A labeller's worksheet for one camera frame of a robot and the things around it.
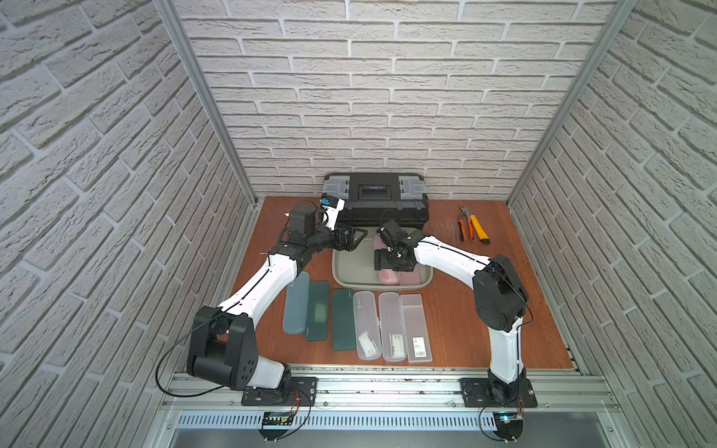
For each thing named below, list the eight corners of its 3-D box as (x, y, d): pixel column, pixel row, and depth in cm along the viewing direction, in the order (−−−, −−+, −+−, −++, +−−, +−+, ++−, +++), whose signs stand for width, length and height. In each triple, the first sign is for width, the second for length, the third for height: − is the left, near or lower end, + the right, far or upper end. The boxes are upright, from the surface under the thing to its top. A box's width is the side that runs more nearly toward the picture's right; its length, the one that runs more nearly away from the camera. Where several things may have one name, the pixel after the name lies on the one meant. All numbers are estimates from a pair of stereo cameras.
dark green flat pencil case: (333, 351, 82) (332, 349, 80) (333, 291, 94) (332, 289, 92) (356, 349, 82) (356, 347, 81) (353, 290, 94) (353, 287, 93)
